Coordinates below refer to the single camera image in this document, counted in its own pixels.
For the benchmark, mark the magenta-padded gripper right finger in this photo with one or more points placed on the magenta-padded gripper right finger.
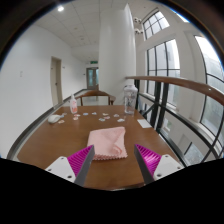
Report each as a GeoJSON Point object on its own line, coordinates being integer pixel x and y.
{"type": "Point", "coordinates": [155, 165]}

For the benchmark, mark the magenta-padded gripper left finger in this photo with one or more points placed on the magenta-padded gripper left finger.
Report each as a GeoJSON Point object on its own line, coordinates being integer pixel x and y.
{"type": "Point", "coordinates": [76, 163]}

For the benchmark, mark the pink towel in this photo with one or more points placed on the pink towel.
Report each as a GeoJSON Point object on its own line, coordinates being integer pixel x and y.
{"type": "Point", "coordinates": [106, 140]}

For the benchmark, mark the small colourful sticker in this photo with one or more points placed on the small colourful sticker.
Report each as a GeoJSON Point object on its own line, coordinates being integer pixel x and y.
{"type": "Point", "coordinates": [63, 114]}
{"type": "Point", "coordinates": [75, 118]}
{"type": "Point", "coordinates": [94, 113]}
{"type": "Point", "coordinates": [77, 115]}
{"type": "Point", "coordinates": [85, 114]}
{"type": "Point", "coordinates": [106, 117]}
{"type": "Point", "coordinates": [102, 119]}
{"type": "Point", "coordinates": [116, 115]}
{"type": "Point", "coordinates": [61, 121]}
{"type": "Point", "coordinates": [105, 114]}
{"type": "Point", "coordinates": [121, 120]}

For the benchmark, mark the white computer mouse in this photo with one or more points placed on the white computer mouse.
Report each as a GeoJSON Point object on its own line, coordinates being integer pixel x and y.
{"type": "Point", "coordinates": [54, 118]}

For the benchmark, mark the white spray bottle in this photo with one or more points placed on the white spray bottle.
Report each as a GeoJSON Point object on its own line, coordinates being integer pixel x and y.
{"type": "Point", "coordinates": [73, 106]}

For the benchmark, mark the clear plastic water bottle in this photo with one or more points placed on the clear plastic water bottle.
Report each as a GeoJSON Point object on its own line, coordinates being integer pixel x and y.
{"type": "Point", "coordinates": [130, 100]}

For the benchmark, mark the brown wooden chair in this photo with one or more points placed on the brown wooden chair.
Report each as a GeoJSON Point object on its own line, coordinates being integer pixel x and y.
{"type": "Point", "coordinates": [96, 93]}

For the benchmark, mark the beige single door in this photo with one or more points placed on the beige single door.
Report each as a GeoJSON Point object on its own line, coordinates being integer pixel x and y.
{"type": "Point", "coordinates": [56, 81]}

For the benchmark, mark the black railing with wooden handrail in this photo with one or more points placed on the black railing with wooden handrail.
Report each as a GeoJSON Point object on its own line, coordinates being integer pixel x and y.
{"type": "Point", "coordinates": [176, 83]}

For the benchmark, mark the grey glazed double door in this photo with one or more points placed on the grey glazed double door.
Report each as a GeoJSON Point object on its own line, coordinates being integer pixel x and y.
{"type": "Point", "coordinates": [92, 78]}

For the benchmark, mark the tall black-framed window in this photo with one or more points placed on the tall black-framed window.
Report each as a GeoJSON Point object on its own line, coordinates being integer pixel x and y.
{"type": "Point", "coordinates": [163, 71]}

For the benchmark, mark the large black-framed window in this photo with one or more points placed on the large black-framed window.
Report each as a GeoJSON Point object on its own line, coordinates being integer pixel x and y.
{"type": "Point", "coordinates": [213, 90]}

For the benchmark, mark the green exit sign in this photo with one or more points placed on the green exit sign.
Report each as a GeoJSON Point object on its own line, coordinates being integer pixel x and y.
{"type": "Point", "coordinates": [94, 61]}

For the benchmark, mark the small high black-framed window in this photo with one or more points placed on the small high black-framed window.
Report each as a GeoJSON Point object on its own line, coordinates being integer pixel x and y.
{"type": "Point", "coordinates": [155, 24]}

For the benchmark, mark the round ceiling light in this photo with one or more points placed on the round ceiling light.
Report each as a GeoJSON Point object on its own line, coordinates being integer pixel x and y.
{"type": "Point", "coordinates": [60, 9]}

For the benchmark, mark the white wall switch plate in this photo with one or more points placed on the white wall switch plate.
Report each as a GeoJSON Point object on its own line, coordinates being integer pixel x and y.
{"type": "Point", "coordinates": [21, 73]}

